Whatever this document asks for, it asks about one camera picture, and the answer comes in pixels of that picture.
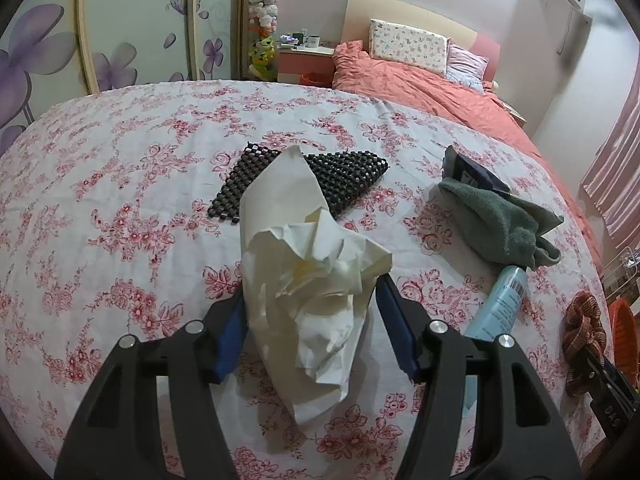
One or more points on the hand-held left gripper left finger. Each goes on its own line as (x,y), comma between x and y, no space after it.
(232,340)

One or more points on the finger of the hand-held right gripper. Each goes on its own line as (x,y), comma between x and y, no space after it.
(597,362)

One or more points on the pink and white nightstand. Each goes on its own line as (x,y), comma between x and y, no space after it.
(515,117)
(305,62)

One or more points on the bed with pink duvet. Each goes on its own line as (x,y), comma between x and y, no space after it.
(480,110)

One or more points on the pink striped pillow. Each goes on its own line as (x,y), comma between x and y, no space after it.
(465,65)

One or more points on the small orange waste bin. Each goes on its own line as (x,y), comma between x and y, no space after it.
(315,80)

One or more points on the dark mug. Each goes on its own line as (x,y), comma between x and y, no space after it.
(298,38)

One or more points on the white paper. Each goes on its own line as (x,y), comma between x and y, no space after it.
(310,270)

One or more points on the brown plaid scrunchie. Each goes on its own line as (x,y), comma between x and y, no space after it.
(582,320)

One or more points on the wardrobe with flower doors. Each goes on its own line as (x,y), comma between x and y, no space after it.
(130,20)

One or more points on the beige and pink headboard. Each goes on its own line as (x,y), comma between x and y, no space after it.
(360,15)

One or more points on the white air conditioner pipe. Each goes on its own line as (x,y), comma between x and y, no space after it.
(565,30)

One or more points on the green towel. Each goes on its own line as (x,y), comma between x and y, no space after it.
(490,220)

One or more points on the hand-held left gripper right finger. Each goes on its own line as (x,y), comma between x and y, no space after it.
(395,330)

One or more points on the white mug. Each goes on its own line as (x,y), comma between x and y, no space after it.
(314,40)

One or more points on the black bead mat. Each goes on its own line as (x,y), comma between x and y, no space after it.
(345,175)

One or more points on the pink curtain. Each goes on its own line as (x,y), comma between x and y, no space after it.
(620,170)

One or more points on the dark blue packet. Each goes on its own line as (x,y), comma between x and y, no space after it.
(475,170)

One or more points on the white floral pillow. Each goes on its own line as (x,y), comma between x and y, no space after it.
(407,45)

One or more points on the column of plush toys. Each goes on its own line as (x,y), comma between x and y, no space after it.
(265,5)

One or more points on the orange plastic basket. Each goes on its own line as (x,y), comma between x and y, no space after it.
(625,330)

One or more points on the light blue bottle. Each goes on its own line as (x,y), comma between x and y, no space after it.
(500,300)

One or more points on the pink floral tablecloth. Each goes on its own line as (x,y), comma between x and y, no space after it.
(125,185)

